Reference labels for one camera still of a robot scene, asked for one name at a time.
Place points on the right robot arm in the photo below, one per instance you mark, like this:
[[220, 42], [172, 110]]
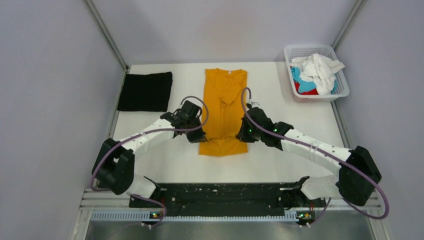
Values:
[[353, 172]]

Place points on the white plastic basket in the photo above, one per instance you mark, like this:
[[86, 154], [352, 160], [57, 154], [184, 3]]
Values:
[[302, 50]]

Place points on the white t-shirt in basket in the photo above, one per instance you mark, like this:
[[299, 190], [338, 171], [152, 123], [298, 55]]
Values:
[[316, 72]]

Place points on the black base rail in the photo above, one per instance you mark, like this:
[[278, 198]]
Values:
[[228, 199]]

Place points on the orange t-shirt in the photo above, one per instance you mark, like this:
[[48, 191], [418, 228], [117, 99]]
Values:
[[222, 95]]

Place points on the red t-shirt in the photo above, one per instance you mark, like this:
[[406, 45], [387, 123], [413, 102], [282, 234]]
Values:
[[312, 91]]

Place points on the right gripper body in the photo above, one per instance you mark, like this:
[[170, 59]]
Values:
[[249, 134]]

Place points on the folded black t-shirt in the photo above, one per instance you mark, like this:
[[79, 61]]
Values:
[[146, 92]]

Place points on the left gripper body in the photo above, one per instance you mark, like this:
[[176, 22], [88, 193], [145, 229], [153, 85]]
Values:
[[195, 137]]

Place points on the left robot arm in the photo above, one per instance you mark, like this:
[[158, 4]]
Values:
[[115, 166]]

